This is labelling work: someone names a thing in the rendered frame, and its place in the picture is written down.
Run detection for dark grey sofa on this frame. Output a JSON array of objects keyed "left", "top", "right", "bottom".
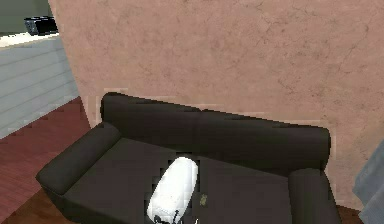
[{"left": 35, "top": 92, "right": 344, "bottom": 224}]

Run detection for black microwave oven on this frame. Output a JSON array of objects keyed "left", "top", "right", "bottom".
[{"left": 23, "top": 15, "right": 60, "bottom": 37}]

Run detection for grey blue curtain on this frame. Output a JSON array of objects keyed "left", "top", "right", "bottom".
[{"left": 352, "top": 139, "right": 384, "bottom": 224}]

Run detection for grey cabinet with white top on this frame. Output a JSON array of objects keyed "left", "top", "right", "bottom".
[{"left": 0, "top": 31, "right": 80, "bottom": 140}]

